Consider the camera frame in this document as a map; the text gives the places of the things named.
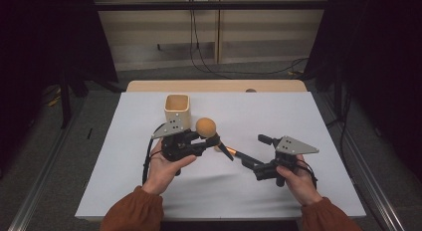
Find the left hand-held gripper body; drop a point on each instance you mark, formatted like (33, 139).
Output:
(179, 148)

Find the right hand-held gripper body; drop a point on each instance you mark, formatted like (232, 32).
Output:
(285, 151)

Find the large makeup brush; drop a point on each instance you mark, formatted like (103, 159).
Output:
(206, 128)

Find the small makeup brush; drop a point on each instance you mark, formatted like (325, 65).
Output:
(237, 153)

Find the beige square cup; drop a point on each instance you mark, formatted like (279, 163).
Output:
(177, 108)

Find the person's left hand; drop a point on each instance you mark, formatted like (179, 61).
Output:
(166, 173)

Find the person's right hand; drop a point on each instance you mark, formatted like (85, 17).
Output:
(300, 184)

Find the white table cover sheet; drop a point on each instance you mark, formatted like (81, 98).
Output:
(232, 197)

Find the small black floor object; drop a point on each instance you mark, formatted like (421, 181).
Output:
(89, 133)

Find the black metal stand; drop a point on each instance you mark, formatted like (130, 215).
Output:
(65, 101)

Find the black horizontal bar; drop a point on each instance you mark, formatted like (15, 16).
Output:
(215, 5)

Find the dark curtain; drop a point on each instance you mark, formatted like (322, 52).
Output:
(40, 42)
(381, 58)

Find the aluminium floor rail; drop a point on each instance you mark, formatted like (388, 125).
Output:
(40, 178)
(375, 191)

